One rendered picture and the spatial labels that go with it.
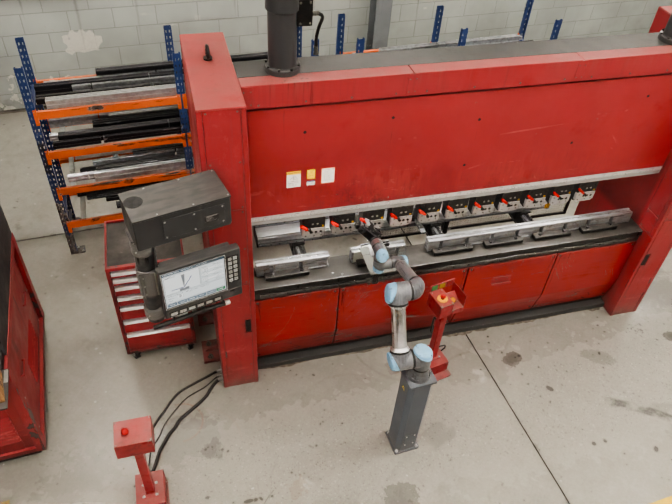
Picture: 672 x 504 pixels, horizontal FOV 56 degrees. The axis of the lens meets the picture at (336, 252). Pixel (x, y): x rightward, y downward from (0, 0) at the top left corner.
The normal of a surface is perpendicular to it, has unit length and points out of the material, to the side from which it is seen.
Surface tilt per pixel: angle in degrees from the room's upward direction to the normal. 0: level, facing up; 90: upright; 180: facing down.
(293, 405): 0
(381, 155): 90
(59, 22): 90
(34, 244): 0
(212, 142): 90
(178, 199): 1
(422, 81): 90
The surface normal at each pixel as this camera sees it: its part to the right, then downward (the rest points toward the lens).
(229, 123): 0.26, 0.67
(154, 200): 0.06, -0.73
